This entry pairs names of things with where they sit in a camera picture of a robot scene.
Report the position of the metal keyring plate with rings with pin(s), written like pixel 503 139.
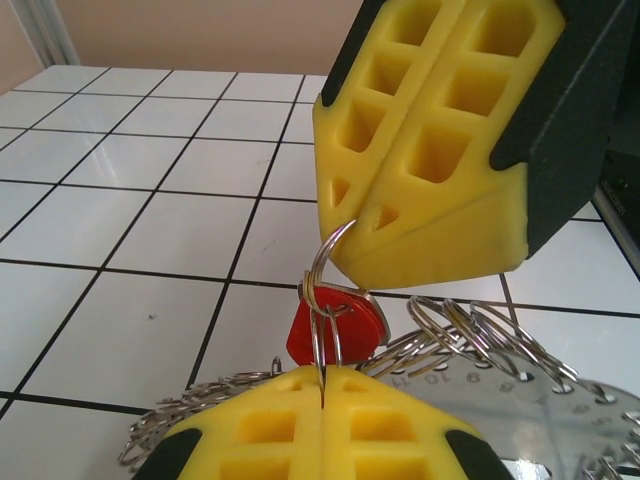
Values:
pixel 475 380

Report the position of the red tag key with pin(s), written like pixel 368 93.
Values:
pixel 310 335

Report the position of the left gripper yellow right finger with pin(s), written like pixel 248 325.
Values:
pixel 400 440

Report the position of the long aluminium base rail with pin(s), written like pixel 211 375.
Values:
pixel 627 225

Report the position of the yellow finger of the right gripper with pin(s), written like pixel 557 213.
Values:
pixel 500 225
pixel 327 165

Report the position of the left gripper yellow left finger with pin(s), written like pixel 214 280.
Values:
pixel 250 435

